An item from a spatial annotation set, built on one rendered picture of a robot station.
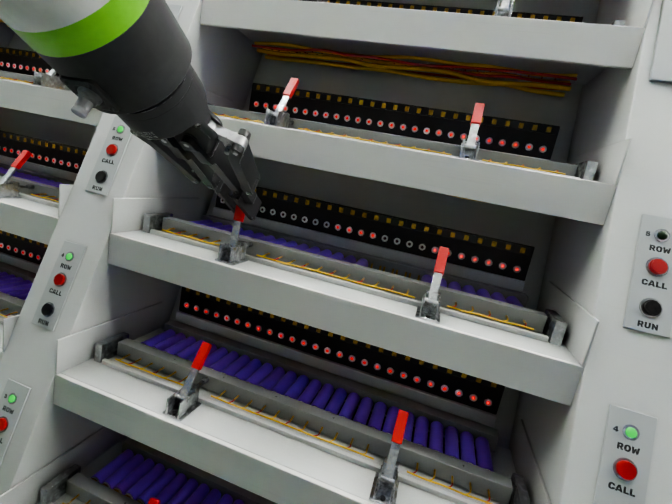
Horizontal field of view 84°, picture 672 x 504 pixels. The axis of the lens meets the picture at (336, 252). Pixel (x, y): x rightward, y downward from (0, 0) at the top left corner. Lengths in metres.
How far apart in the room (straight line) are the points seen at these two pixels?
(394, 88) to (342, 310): 0.47
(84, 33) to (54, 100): 0.51
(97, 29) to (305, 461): 0.44
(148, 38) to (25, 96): 0.56
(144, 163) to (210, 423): 0.38
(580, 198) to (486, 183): 0.10
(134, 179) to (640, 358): 0.66
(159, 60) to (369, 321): 0.32
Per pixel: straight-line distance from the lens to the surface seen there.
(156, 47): 0.32
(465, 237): 0.61
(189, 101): 0.35
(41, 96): 0.83
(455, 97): 0.77
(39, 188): 0.84
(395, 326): 0.44
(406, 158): 0.49
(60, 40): 0.30
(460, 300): 0.51
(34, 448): 0.69
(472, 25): 0.60
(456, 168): 0.49
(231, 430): 0.53
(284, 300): 0.47
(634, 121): 0.55
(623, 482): 0.49
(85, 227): 0.65
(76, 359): 0.65
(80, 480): 0.73
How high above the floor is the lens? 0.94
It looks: 8 degrees up
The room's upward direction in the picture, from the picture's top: 16 degrees clockwise
